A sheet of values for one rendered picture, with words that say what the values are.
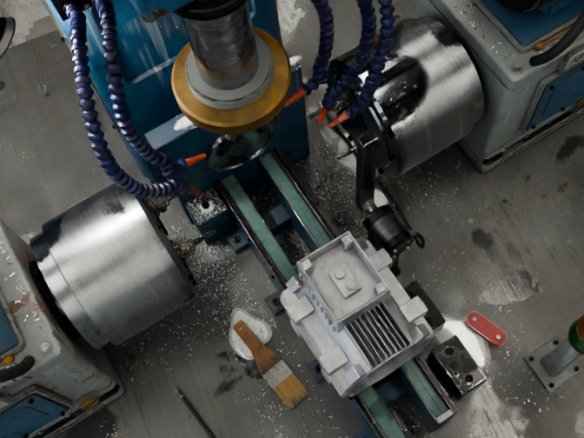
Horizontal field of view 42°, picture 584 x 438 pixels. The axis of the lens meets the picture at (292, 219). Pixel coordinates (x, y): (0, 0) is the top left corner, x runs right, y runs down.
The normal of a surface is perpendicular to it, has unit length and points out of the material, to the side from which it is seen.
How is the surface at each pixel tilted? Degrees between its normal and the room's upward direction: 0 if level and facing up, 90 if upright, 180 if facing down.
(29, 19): 0
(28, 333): 0
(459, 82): 39
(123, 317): 66
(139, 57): 90
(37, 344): 0
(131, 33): 90
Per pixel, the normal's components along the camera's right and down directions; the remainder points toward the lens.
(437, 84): 0.22, 0.09
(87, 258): 0.02, -0.25
